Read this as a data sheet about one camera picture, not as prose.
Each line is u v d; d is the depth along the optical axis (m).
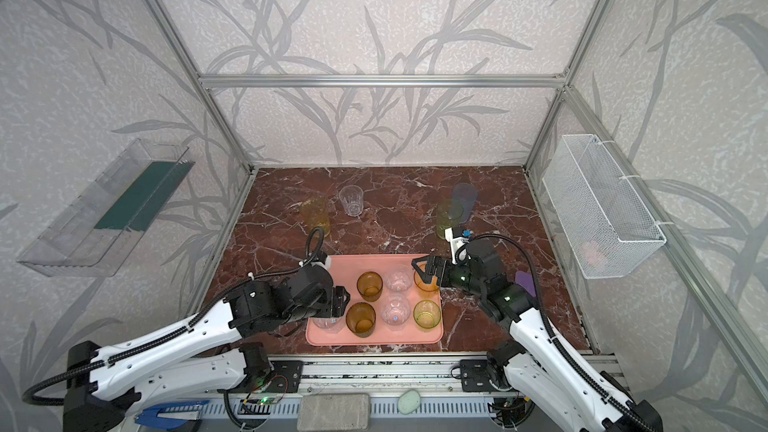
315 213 0.99
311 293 0.55
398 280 0.89
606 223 0.61
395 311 0.84
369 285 0.86
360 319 0.82
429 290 0.88
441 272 0.65
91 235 0.64
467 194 1.02
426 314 0.83
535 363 0.60
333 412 0.67
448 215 1.04
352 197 1.08
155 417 0.68
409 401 0.69
